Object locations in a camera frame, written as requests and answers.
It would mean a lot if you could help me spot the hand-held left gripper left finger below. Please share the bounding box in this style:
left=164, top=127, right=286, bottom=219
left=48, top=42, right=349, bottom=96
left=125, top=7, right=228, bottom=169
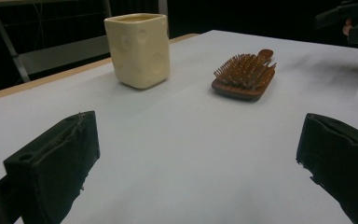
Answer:
left=3, top=110, right=101, bottom=224

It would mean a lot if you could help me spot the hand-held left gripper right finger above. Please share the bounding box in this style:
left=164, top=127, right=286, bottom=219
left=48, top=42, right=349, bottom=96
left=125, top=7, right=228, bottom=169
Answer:
left=296, top=112, right=358, bottom=224

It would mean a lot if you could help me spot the wooden paddle hairbrush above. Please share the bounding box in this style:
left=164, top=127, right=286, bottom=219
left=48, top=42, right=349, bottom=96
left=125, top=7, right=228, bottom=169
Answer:
left=211, top=49, right=278, bottom=103

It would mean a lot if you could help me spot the cream ceramic square cup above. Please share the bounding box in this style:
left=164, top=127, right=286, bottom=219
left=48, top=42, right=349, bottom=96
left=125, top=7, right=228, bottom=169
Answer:
left=103, top=12, right=172, bottom=91

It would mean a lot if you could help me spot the white table cover sheet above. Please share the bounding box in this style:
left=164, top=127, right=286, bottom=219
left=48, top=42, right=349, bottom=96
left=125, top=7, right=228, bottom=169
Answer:
left=0, top=30, right=358, bottom=224

